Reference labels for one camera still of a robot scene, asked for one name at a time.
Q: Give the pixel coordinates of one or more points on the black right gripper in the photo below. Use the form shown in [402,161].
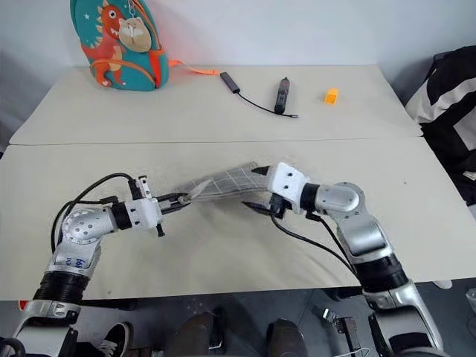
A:
[277,206]

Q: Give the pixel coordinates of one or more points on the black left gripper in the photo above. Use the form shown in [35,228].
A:
[139,192]

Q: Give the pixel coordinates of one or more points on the grey plaid pouch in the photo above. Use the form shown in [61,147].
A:
[230,182]

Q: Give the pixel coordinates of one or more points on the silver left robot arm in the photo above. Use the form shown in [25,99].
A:
[80,227]

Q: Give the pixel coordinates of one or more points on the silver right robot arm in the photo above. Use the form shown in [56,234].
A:
[368,230]

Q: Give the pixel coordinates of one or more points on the black red electric screwdriver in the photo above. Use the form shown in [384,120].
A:
[281,96]

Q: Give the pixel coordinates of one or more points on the small yellow block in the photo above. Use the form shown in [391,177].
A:
[331,97]

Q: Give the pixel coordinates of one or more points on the teal dinosaur backpack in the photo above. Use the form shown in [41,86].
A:
[137,70]

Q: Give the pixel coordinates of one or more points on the black sneaker with white laces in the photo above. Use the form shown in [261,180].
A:
[117,334]

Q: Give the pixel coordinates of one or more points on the black and white bag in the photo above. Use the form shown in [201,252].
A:
[446,148]

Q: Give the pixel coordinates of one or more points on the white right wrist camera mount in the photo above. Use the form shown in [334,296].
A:
[288,182]

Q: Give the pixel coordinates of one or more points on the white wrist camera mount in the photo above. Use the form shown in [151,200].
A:
[143,213]
[288,182]

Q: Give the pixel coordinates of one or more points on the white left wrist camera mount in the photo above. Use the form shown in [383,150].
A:
[143,213]

